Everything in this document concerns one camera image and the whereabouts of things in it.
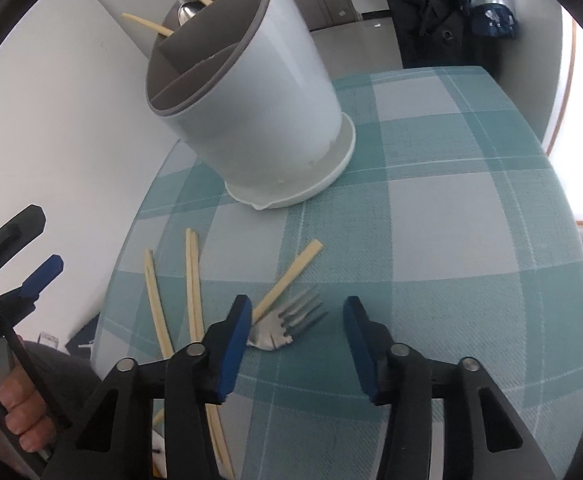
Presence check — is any white utensil holder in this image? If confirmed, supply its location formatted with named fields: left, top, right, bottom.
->
left=145, top=0, right=357, bottom=211

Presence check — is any person's left hand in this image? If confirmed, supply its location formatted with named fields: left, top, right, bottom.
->
left=0, top=369, right=56, bottom=456

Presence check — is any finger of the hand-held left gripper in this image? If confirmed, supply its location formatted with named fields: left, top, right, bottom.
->
left=0, top=204, right=47, bottom=264
left=0, top=254, right=65, bottom=312

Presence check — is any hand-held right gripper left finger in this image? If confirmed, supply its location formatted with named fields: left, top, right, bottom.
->
left=46, top=294, right=253, bottom=480

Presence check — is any black backpack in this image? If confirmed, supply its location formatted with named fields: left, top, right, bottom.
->
left=371, top=0, right=477, bottom=71

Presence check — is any steel fork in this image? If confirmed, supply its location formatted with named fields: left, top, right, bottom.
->
left=246, top=285, right=329, bottom=352

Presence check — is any teal checked tablecloth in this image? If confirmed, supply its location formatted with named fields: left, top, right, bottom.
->
left=88, top=65, right=583, bottom=480

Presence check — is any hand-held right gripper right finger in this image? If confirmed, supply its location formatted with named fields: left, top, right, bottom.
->
left=342, top=295, right=557, bottom=480

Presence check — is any black cable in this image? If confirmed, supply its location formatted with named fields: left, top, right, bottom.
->
left=0, top=260, right=72, bottom=428

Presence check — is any steel spoon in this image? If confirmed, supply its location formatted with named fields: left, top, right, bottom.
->
left=176, top=1, right=204, bottom=28

